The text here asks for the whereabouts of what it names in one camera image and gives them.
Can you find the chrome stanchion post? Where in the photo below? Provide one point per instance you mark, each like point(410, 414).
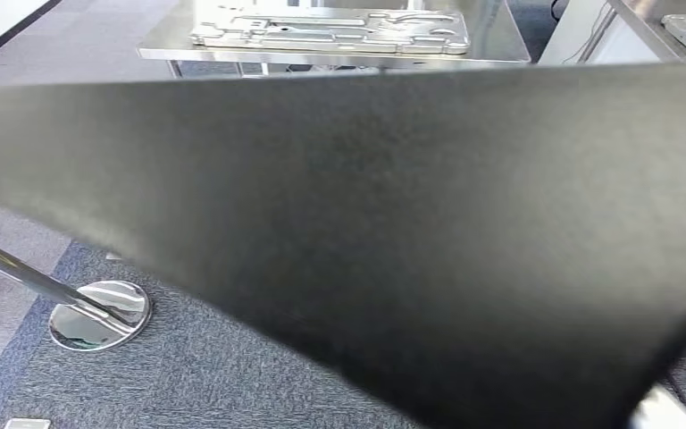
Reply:
point(100, 320)

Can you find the metal floor outlet plate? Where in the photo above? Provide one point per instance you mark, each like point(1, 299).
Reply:
point(26, 424)

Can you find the black plastic panel part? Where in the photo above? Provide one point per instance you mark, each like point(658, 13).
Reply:
point(378, 237)

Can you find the white cabinet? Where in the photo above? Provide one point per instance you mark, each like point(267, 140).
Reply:
point(574, 35)

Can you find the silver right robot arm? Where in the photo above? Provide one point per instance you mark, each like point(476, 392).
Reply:
point(662, 411)

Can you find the steel workbench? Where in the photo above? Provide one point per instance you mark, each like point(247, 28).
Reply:
point(645, 12)
point(491, 41)

